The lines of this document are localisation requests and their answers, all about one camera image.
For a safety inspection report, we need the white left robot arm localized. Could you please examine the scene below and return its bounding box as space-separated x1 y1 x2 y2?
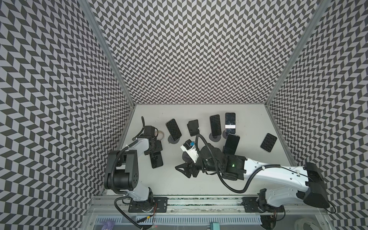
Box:
103 117 168 213

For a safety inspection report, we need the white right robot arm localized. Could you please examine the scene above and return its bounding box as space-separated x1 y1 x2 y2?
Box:
175 134 332 213

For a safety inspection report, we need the purple round stand purple phone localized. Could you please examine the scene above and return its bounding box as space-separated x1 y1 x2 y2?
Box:
209 133 222 142

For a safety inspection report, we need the purple phone on stand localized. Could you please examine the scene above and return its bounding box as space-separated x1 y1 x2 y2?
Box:
209 115 222 137

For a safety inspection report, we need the phone back right on stand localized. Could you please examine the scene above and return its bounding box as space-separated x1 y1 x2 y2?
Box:
225 113 236 135

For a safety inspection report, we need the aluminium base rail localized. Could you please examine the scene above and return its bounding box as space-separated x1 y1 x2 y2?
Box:
80 195 334 230

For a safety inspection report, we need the aluminium corner post left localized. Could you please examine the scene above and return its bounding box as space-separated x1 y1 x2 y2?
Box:
78 0 135 107

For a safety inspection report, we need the aluminium corner post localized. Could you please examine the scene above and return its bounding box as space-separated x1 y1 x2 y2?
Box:
265 1 331 108
78 0 135 107

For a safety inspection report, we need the aluminium corner post right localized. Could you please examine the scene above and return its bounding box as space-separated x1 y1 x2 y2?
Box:
265 1 331 108

